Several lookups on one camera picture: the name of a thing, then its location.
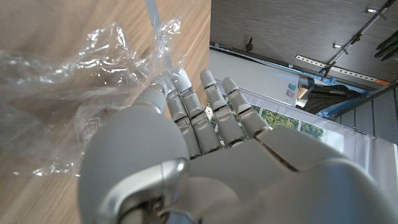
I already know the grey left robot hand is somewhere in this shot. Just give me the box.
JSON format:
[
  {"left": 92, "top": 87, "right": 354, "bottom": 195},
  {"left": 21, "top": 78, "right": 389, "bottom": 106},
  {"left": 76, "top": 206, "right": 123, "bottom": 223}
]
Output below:
[{"left": 77, "top": 68, "right": 398, "bottom": 224}]

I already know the clear plastic wrap sheet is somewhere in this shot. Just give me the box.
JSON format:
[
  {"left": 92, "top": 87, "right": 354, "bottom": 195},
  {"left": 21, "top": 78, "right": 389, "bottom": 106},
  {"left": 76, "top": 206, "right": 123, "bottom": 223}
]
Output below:
[{"left": 0, "top": 17, "right": 185, "bottom": 179}]

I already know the black bag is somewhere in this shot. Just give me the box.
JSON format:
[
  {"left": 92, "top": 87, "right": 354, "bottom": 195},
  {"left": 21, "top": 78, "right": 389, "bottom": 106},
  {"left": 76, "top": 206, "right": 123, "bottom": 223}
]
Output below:
[{"left": 303, "top": 83, "right": 363, "bottom": 114}]

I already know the black metal rod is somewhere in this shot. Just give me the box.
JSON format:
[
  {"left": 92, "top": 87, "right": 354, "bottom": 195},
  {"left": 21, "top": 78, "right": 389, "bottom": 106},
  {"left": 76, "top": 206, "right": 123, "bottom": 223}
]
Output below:
[{"left": 320, "top": 0, "right": 396, "bottom": 78}]

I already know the white perforated metal rail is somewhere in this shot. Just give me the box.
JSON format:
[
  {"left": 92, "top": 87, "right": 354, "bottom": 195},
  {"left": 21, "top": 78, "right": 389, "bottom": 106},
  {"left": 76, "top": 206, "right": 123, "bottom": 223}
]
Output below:
[{"left": 295, "top": 54, "right": 390, "bottom": 87}]

